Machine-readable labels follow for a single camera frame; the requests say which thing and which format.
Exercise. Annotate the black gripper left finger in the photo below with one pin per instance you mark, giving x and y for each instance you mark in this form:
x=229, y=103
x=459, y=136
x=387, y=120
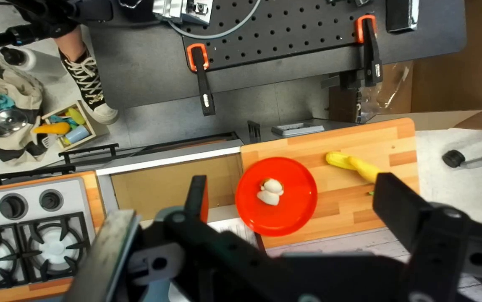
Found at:
x=197, y=195

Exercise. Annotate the white plush toy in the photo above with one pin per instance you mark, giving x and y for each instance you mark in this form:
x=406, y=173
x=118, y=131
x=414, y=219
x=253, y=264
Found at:
x=271, y=192

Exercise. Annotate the black metal frame rail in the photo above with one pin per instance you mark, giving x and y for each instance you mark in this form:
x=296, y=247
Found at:
x=117, y=151

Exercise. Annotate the black orange bar clamp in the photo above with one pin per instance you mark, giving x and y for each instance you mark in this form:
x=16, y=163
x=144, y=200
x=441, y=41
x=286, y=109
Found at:
x=202, y=78
x=369, y=51

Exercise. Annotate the black white checkered sneaker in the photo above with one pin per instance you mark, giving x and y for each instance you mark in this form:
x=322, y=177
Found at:
x=90, y=86

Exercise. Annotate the person's bare leg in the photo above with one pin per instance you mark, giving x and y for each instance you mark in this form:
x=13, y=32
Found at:
x=71, y=42

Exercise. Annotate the yellow corn plush toy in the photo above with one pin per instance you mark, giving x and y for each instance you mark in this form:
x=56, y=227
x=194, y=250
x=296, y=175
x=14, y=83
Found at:
x=355, y=163

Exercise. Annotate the beige canvas bag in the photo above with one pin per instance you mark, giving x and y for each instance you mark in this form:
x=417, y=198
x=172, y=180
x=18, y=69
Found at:
x=6, y=106

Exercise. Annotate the wooden cutting board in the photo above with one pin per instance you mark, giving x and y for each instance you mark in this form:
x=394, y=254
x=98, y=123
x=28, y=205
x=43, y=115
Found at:
x=364, y=140

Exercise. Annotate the clear plastic bag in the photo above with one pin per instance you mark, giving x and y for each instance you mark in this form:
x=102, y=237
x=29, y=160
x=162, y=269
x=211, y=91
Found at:
x=380, y=94

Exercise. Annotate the wooden box of toys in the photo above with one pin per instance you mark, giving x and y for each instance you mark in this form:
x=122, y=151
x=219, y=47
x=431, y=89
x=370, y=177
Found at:
x=71, y=128

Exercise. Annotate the silver metal camera bracket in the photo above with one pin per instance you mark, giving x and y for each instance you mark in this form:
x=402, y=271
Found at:
x=402, y=12
x=182, y=10

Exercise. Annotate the toy gas stove top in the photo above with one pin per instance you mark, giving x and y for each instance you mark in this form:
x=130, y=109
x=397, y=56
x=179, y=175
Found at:
x=28, y=235

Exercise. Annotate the black perforated board table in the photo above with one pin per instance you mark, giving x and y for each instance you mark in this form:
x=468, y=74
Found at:
x=285, y=27

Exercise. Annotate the orange plastic plate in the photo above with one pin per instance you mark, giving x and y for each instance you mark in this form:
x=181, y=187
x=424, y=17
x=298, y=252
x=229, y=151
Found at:
x=291, y=203

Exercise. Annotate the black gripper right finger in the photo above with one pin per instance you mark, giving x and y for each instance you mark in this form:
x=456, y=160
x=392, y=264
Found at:
x=409, y=207

